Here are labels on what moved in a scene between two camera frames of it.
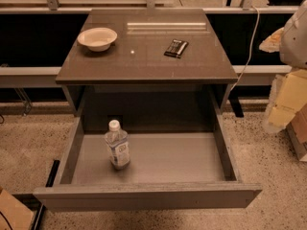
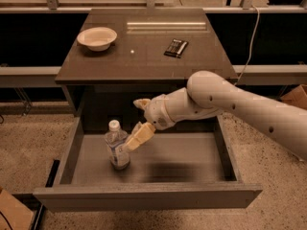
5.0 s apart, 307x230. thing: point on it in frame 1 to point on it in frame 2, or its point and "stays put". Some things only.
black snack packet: [177, 48] stays put
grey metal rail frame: [34, 77] stays put
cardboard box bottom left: [13, 214] stays put
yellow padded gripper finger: [272, 42] to [142, 103]
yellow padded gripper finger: [288, 96] to [141, 134]
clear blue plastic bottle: [117, 144] stays put
